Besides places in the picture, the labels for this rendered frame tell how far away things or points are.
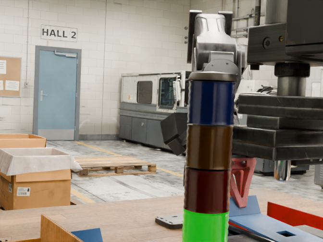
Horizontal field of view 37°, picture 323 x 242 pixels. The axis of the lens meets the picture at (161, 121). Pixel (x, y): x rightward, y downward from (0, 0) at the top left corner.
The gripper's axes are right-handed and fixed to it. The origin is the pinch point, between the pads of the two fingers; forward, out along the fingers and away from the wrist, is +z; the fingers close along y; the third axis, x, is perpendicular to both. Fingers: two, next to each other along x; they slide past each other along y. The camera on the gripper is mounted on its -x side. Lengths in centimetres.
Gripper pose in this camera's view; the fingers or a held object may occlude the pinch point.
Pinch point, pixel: (240, 202)
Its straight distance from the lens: 78.1
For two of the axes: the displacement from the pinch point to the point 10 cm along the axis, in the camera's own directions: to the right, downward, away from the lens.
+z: 1.8, 9.4, -3.0
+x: 8.5, 0.0, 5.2
